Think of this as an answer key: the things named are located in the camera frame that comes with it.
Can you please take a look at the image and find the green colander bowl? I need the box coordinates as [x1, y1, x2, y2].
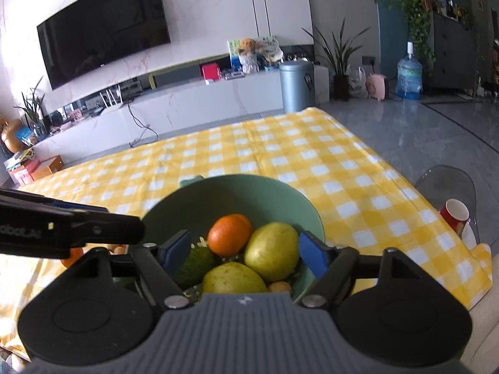
[141, 174, 326, 304]

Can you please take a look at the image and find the red mug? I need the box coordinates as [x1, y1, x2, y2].
[440, 199, 470, 236]

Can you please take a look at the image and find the blue water jug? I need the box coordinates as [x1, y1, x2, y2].
[397, 41, 424, 101]

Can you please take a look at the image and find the reddish yellow pear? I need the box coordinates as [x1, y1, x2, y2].
[202, 262, 268, 295]

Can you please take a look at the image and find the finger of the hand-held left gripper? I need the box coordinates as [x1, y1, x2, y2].
[0, 203, 146, 248]
[0, 189, 110, 215]

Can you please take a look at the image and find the brown teddy bear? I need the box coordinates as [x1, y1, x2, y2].
[238, 38, 260, 74]

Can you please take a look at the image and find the black power cable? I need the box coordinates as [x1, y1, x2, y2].
[127, 101, 160, 146]

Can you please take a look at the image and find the white marble tv console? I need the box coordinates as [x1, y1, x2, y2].
[31, 64, 332, 160]

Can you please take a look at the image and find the pink space heater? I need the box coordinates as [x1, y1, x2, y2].
[366, 73, 388, 100]

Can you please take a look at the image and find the leafy pothos plant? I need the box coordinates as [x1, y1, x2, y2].
[384, 0, 439, 74]

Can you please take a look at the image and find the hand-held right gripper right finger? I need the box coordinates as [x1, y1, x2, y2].
[299, 231, 441, 311]

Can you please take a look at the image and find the green cucumber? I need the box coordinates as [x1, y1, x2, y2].
[173, 246, 221, 287]

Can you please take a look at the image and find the long-leaf potted plant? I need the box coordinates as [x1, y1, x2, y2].
[302, 17, 371, 102]

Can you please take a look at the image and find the yellow green pear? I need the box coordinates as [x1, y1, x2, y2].
[244, 222, 300, 283]

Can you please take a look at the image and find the red box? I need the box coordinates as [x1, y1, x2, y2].
[201, 63, 221, 82]

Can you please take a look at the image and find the round paper fan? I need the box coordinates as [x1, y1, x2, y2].
[257, 36, 283, 63]

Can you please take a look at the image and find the grey round trash can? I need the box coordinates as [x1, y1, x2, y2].
[279, 61, 315, 114]

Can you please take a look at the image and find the orange cardboard box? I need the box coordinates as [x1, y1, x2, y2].
[29, 155, 64, 182]

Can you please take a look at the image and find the black wall television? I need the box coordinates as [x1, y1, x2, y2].
[37, 0, 171, 90]

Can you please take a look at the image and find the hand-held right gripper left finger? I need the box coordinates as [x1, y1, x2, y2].
[51, 230, 192, 311]

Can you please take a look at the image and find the yellow checked tablecloth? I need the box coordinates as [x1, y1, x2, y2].
[0, 108, 494, 359]

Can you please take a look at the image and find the golden gourd ornament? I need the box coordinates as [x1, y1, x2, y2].
[2, 119, 26, 152]

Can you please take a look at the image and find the dark grey cabinet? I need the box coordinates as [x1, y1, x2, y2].
[431, 10, 482, 90]

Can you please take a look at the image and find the grey transparent chair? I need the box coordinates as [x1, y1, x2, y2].
[415, 165, 480, 248]

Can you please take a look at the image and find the white router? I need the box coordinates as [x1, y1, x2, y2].
[97, 85, 125, 108]

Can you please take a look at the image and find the green picture card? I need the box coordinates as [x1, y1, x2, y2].
[228, 39, 244, 67]

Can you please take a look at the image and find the plant in glass vase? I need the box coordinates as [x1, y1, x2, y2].
[13, 78, 49, 137]

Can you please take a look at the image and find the blue snack bag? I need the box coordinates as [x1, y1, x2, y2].
[16, 127, 37, 145]

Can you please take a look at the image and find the white plastic bag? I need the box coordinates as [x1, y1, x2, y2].
[348, 66, 369, 98]

